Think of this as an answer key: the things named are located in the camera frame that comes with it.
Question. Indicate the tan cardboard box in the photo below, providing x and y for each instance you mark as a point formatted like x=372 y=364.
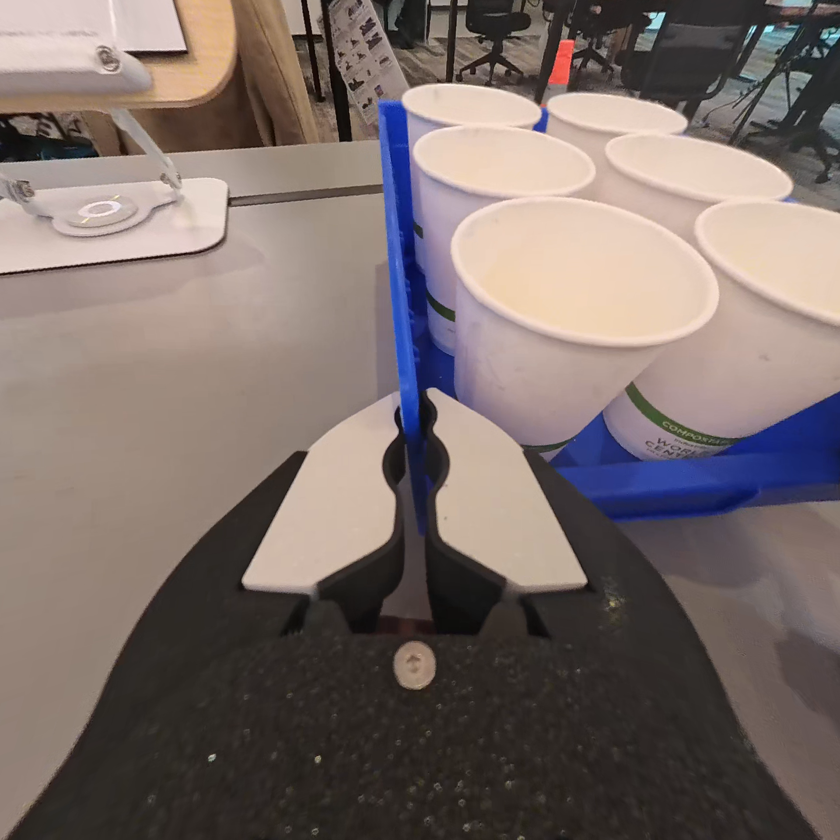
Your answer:
x=275 y=79

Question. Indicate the printed poster sign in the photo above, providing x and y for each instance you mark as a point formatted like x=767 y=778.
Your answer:
x=367 y=59

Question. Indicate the printed instruction sheet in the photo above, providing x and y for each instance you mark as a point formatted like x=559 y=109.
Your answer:
x=148 y=23

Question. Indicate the orange traffic cone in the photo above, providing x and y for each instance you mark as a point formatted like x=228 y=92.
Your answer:
x=562 y=65

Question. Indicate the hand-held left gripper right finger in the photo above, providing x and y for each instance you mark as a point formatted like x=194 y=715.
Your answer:
x=505 y=518

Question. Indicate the instruction sheet on stand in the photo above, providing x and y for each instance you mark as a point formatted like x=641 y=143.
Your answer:
x=177 y=223

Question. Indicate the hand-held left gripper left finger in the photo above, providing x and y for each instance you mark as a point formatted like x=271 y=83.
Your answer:
x=321 y=518

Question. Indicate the black office chair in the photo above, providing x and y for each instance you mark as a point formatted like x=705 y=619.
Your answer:
x=495 y=19
x=689 y=59

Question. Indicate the wooden document board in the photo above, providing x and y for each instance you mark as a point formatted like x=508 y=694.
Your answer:
x=197 y=72

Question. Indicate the blue plastic bin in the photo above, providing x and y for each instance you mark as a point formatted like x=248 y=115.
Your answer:
x=656 y=485

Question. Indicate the set of white paper cups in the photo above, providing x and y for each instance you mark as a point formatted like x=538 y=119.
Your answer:
x=558 y=367

